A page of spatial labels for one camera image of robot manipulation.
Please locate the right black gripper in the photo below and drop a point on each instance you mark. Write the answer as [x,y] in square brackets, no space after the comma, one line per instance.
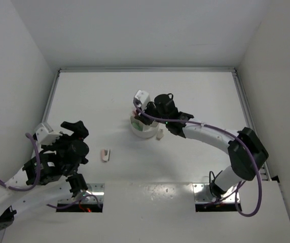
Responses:
[145,121]

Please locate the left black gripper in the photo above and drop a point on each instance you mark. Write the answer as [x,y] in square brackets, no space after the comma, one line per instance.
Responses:
[80,129]

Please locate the white round divided organizer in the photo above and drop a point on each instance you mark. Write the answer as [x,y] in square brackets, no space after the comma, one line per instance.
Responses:
[147,132]

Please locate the pink highlighter marker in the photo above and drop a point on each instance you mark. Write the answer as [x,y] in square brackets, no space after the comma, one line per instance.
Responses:
[136,114]

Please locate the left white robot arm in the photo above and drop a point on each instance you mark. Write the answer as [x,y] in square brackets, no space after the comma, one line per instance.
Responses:
[56,154]

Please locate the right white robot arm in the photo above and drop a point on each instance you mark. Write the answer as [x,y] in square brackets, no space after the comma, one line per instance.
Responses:
[246,152]

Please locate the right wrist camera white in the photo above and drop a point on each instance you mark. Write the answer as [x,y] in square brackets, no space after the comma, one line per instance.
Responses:
[141,99]

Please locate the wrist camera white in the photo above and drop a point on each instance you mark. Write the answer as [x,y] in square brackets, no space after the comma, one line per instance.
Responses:
[141,99]
[45,135]

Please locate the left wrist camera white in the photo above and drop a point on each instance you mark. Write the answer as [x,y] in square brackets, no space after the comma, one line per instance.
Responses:
[45,135]

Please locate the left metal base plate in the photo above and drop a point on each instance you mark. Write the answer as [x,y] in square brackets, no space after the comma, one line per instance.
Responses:
[85,196]

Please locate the metal base plate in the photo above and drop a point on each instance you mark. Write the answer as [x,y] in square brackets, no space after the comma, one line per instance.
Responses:
[85,196]
[203,196]

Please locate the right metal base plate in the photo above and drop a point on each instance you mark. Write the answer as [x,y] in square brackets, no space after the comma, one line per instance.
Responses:
[203,196]

